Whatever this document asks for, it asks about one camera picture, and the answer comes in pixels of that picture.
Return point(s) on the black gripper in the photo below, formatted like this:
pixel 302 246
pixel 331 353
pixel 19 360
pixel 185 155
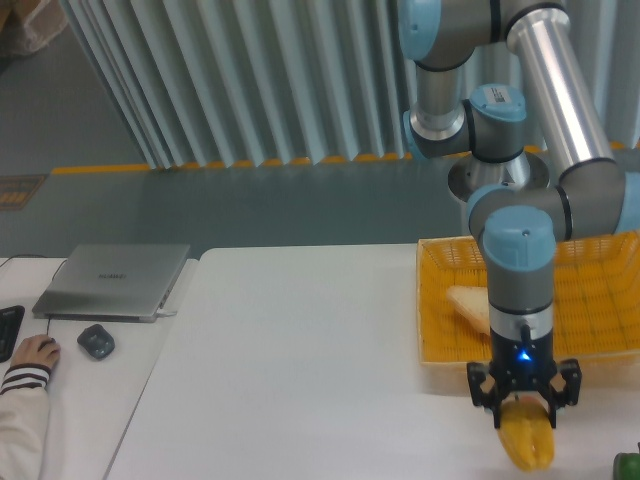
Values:
pixel 518 365

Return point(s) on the yellow bell pepper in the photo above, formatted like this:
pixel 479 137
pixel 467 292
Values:
pixel 526 435

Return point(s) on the black computer mouse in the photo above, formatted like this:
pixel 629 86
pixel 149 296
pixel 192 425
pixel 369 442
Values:
pixel 46 343

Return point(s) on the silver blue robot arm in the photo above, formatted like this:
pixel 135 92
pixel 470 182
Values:
pixel 516 231

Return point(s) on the cream striped sleeve forearm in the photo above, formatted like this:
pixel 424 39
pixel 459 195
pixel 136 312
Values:
pixel 24 420

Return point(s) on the yellow woven basket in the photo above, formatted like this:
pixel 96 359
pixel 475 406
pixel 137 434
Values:
pixel 596 305

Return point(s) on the green bell pepper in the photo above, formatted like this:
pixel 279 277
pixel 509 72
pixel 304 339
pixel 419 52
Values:
pixel 626 466

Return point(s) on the person's hand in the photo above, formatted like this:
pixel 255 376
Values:
pixel 27 353

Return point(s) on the brown egg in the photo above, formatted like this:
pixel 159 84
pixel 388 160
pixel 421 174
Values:
pixel 528 399

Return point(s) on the white bread slice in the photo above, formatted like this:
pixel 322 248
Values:
pixel 471 303

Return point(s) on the white laptop plug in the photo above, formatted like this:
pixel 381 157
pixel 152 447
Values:
pixel 165 313

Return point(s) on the silver laptop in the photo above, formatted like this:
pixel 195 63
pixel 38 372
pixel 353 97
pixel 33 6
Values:
pixel 120 282

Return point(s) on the dark grey small case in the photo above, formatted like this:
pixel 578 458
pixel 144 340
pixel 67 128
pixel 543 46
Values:
pixel 97 342

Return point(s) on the grey folding partition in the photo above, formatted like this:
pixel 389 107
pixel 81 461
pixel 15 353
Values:
pixel 252 82

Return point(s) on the black keyboard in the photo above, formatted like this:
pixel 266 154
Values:
pixel 10 324

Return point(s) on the cardboard box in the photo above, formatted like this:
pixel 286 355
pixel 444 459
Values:
pixel 29 26

